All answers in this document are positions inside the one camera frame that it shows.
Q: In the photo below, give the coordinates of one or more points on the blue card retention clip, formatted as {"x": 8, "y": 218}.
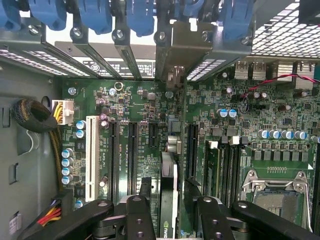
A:
{"x": 11, "y": 15}
{"x": 193, "y": 6}
{"x": 237, "y": 20}
{"x": 97, "y": 16}
{"x": 47, "y": 13}
{"x": 141, "y": 17}

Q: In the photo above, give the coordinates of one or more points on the installed RAM stick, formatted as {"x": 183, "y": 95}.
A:
{"x": 212, "y": 170}

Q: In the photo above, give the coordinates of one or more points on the plain metal slot cover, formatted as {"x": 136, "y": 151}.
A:
{"x": 129, "y": 62}

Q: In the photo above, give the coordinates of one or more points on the short black expansion slot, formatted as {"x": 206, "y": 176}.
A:
{"x": 153, "y": 135}

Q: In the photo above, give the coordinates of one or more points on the CPU socket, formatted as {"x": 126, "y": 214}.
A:
{"x": 275, "y": 207}

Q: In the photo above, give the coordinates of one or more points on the perforated metal slot cover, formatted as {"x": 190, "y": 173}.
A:
{"x": 210, "y": 68}
{"x": 62, "y": 63}

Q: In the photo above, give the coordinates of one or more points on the medium black expansion slot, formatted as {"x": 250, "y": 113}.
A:
{"x": 192, "y": 150}

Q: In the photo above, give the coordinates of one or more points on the long black expansion slot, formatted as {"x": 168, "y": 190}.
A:
{"x": 113, "y": 162}
{"x": 133, "y": 160}

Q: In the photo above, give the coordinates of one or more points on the white power connector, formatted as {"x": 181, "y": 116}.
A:
{"x": 66, "y": 112}

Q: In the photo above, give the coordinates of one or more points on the white expansion slot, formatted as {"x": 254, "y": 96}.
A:
{"x": 92, "y": 160}

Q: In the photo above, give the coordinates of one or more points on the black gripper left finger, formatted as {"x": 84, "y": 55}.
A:
{"x": 140, "y": 220}

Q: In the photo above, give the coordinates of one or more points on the green motherboard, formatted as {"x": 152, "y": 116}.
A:
{"x": 250, "y": 120}

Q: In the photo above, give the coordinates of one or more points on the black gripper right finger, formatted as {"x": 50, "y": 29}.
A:
{"x": 215, "y": 220}

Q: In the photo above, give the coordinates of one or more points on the black RAM slot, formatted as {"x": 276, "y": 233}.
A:
{"x": 224, "y": 175}
{"x": 233, "y": 175}

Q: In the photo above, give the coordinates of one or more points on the black open PC case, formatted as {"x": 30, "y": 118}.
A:
{"x": 275, "y": 37}

